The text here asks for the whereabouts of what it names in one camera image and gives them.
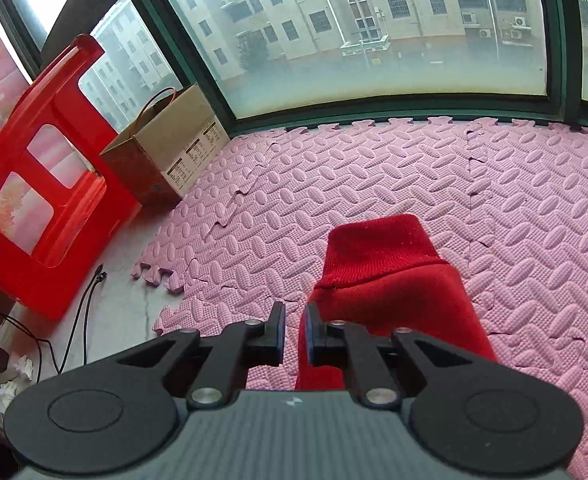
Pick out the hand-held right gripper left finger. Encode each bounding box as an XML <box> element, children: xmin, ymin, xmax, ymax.
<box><xmin>116</xmin><ymin>301</ymin><xmax>287</xmax><ymax>408</ymax></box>

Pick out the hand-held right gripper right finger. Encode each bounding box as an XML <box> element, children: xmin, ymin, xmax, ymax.
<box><xmin>305</xmin><ymin>302</ymin><xmax>480</xmax><ymax>407</ymax></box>

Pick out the pink foam floor mat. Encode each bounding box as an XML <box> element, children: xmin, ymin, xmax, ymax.
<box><xmin>131</xmin><ymin>116</ymin><xmax>588</xmax><ymax>480</ymax></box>

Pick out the brown cardboard box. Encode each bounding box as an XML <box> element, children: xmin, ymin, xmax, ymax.
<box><xmin>99</xmin><ymin>84</ymin><xmax>229</xmax><ymax>207</ymax></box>

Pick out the red plastic stool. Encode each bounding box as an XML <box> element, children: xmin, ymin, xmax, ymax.
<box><xmin>0</xmin><ymin>34</ymin><xmax>142</xmax><ymax>322</ymax></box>

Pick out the green framed window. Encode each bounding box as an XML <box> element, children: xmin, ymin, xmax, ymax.
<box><xmin>0</xmin><ymin>0</ymin><xmax>588</xmax><ymax>136</ymax></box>

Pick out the apartment building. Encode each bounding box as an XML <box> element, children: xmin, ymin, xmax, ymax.
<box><xmin>194</xmin><ymin>0</ymin><xmax>549</xmax><ymax>81</ymax></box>

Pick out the black cable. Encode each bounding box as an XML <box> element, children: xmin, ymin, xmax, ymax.
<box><xmin>81</xmin><ymin>271</ymin><xmax>109</xmax><ymax>363</ymax></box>
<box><xmin>54</xmin><ymin>263</ymin><xmax>106</xmax><ymax>373</ymax></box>

